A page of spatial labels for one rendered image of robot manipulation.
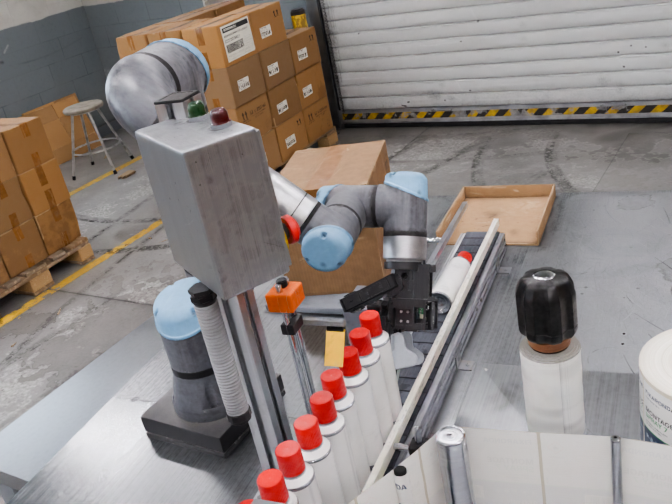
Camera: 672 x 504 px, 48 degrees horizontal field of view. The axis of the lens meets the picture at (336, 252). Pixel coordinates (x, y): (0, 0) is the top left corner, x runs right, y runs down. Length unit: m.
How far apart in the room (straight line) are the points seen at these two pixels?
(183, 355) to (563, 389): 0.65
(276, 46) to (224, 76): 0.57
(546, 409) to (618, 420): 0.18
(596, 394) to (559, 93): 4.20
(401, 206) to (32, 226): 3.48
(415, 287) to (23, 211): 3.48
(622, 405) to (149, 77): 0.91
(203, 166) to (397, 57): 4.95
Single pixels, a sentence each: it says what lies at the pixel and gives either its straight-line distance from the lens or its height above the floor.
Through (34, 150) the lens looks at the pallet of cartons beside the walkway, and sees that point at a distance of 4.59.
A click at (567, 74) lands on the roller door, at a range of 5.37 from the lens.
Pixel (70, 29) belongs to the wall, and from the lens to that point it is 7.72.
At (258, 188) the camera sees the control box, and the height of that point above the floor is 1.40.
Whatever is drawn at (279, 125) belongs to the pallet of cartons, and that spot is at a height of 0.39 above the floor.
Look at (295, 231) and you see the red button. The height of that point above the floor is 1.33.
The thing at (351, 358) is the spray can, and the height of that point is 1.08.
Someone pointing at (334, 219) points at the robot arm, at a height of 1.23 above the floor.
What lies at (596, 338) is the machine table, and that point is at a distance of 1.56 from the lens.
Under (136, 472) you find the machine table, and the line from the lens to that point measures 1.47.
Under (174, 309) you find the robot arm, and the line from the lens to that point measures 1.35.
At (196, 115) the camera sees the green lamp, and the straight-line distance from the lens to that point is 0.96.
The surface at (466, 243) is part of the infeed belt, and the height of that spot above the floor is 0.88.
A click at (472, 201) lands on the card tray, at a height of 0.83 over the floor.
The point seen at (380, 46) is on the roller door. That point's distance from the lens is 5.82.
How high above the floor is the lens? 1.69
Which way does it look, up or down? 25 degrees down
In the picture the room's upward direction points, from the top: 12 degrees counter-clockwise
